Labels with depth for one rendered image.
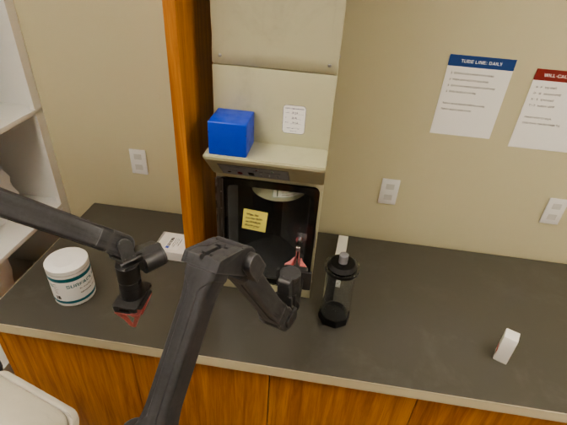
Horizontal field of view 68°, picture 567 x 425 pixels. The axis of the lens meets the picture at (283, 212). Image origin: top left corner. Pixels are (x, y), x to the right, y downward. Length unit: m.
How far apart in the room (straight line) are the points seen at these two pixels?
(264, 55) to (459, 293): 1.09
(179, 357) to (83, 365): 0.92
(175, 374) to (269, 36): 0.78
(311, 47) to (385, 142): 0.65
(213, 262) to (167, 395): 0.23
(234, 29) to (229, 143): 0.27
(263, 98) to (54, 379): 1.24
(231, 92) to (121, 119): 0.77
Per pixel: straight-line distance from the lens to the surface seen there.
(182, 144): 1.15
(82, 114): 1.91
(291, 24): 1.09
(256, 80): 1.13
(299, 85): 1.12
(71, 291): 1.53
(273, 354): 1.34
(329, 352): 1.36
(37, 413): 0.83
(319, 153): 1.15
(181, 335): 0.75
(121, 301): 1.18
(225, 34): 1.13
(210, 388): 1.52
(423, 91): 1.59
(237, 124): 1.07
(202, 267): 0.73
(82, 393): 1.80
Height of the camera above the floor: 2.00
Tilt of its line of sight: 34 degrees down
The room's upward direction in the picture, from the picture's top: 4 degrees clockwise
